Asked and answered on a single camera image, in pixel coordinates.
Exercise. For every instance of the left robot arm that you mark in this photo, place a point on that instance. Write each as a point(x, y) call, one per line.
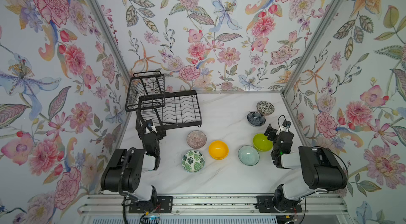
point(123, 174)

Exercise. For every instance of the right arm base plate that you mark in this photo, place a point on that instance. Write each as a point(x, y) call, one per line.
point(272, 204)

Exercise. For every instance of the yellow plastic bowl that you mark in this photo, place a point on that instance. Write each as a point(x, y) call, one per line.
point(218, 150)

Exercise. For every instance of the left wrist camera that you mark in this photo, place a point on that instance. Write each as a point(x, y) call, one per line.
point(149, 126)

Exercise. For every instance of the dark blue patterned bowl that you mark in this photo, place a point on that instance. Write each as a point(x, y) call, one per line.
point(256, 119)

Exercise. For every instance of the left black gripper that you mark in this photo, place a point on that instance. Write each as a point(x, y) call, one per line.
point(147, 129)

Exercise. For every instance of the black wire dish rack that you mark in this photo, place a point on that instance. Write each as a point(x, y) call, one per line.
point(148, 98)

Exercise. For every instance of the green leaf pattern bowl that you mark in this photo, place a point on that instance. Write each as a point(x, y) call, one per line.
point(193, 161)

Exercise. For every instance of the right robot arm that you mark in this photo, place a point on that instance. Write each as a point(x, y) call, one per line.
point(318, 167)

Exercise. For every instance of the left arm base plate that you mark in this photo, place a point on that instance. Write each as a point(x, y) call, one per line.
point(149, 205)

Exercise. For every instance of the pink striped ceramic bowl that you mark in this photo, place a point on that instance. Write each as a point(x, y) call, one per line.
point(196, 139)

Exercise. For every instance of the aluminium mounting rail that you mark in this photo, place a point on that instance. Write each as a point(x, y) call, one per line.
point(246, 204)

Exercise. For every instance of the lime green plastic bowl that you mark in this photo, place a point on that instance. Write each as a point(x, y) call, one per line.
point(261, 143)

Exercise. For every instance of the pale mint green bowl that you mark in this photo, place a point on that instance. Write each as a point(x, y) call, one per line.
point(248, 155)

